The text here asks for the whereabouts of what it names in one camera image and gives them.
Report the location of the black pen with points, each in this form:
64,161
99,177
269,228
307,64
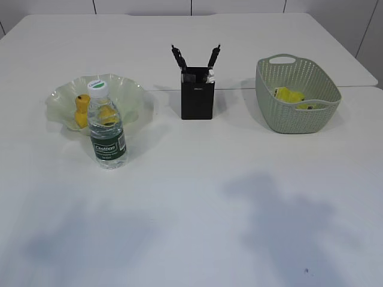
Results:
212,60
179,58

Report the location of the yellow pear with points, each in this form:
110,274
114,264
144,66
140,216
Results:
82,102

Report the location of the yellow utility knife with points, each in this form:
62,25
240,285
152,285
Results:
210,80

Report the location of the black square pen holder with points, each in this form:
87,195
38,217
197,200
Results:
197,98

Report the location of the green plastic woven basket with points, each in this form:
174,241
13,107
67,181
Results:
297,74

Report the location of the green ruffled glass plate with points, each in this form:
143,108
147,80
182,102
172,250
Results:
125,93

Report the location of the yellow waste paper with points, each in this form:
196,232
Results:
288,96

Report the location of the clear plastic water bottle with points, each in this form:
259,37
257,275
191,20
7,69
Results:
106,127

